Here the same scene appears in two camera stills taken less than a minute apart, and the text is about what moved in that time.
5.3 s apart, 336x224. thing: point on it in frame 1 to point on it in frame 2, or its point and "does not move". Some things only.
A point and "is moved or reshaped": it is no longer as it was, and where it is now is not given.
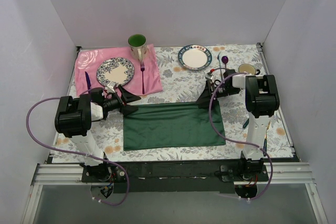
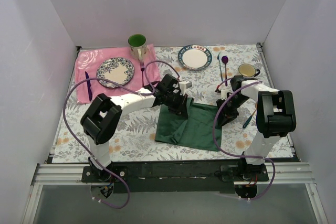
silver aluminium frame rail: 46,174 does not move
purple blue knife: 88,83 does not move
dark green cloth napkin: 172,125 is moved or reshaped
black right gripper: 212,92 to 227,109
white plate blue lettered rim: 195,57 does not move
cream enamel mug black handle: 248,68 does not move
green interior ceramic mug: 137,43 does not move
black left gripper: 122,102 to 177,104
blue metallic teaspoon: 218,58 does not move
